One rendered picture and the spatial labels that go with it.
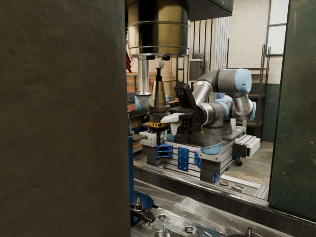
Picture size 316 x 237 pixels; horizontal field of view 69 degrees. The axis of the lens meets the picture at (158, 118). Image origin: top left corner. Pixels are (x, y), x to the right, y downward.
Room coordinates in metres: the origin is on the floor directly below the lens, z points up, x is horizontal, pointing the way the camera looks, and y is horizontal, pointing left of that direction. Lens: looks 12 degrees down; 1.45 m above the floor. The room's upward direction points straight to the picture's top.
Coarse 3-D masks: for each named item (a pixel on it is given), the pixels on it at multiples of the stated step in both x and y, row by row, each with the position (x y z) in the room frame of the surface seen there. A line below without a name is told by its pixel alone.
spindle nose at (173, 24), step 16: (144, 0) 0.56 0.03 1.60; (160, 0) 0.55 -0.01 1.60; (176, 0) 0.57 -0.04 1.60; (128, 16) 0.60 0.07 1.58; (144, 16) 0.56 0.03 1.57; (160, 16) 0.55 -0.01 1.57; (176, 16) 0.57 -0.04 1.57; (128, 32) 0.61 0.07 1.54; (144, 32) 0.56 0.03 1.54; (160, 32) 0.55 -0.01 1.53; (176, 32) 0.57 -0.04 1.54; (128, 48) 0.62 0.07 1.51; (144, 48) 0.56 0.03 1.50; (160, 48) 0.56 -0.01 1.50; (176, 48) 0.57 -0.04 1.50
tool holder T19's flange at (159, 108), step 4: (148, 108) 0.62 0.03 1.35; (152, 108) 0.62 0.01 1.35; (156, 108) 0.60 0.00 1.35; (160, 108) 0.60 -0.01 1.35; (164, 108) 0.60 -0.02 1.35; (168, 108) 0.62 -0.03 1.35; (148, 112) 0.62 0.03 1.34; (152, 112) 0.62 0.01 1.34; (156, 112) 0.61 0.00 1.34; (160, 112) 0.61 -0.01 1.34; (164, 112) 0.61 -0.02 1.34; (168, 112) 0.62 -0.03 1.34; (156, 116) 0.60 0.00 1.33; (160, 116) 0.60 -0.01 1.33; (164, 116) 0.61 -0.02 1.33
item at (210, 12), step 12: (132, 0) 0.57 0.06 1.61; (180, 0) 0.57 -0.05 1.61; (192, 0) 0.57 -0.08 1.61; (204, 0) 0.57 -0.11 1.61; (216, 0) 0.62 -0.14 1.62; (228, 0) 0.68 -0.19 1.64; (192, 12) 0.68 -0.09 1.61; (204, 12) 0.68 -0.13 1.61; (216, 12) 0.68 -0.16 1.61; (228, 12) 0.69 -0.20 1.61
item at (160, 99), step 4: (156, 84) 0.62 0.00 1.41; (160, 84) 0.62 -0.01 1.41; (156, 88) 0.62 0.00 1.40; (160, 88) 0.62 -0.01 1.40; (164, 88) 0.63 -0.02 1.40; (152, 92) 0.63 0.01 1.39; (156, 92) 0.62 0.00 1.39; (160, 92) 0.62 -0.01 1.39; (164, 92) 0.62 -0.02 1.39; (152, 96) 0.62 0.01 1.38; (156, 96) 0.61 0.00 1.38; (160, 96) 0.61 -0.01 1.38; (164, 96) 0.62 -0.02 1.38; (152, 100) 0.62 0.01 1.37; (156, 100) 0.61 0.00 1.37; (160, 100) 0.61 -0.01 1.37; (164, 100) 0.62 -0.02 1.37; (152, 104) 0.62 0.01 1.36; (156, 104) 0.61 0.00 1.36; (160, 104) 0.61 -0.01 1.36; (164, 104) 0.62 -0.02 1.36
